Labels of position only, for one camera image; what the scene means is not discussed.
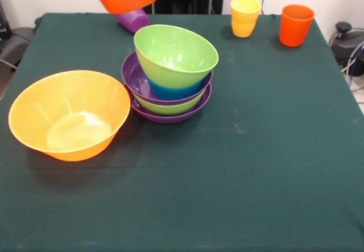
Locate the purple cup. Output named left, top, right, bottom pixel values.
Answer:
left=114, top=7, right=150, bottom=34

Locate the green bowl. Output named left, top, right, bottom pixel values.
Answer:
left=132, top=88, right=208, bottom=117
left=133, top=24, right=220, bottom=89

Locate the purple bowl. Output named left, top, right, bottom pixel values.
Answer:
left=121, top=50, right=214, bottom=105
left=124, top=81, right=213, bottom=124

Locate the small blue bowl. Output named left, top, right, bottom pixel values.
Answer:
left=145, top=74, right=205, bottom=101

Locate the yellow cup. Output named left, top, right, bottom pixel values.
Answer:
left=230, top=0, right=262, bottom=25
left=231, top=20, right=257, bottom=39

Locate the red orange cup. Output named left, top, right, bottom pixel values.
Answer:
left=279, top=4, right=316, bottom=48

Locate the black device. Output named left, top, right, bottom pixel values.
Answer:
left=0, top=0, right=13, bottom=40

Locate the large orange bowl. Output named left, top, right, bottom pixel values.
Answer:
left=7, top=70, right=132, bottom=162

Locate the dark green tablecloth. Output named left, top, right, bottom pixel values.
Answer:
left=0, top=12, right=364, bottom=252

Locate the blue cable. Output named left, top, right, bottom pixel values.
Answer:
left=347, top=43, right=364, bottom=86

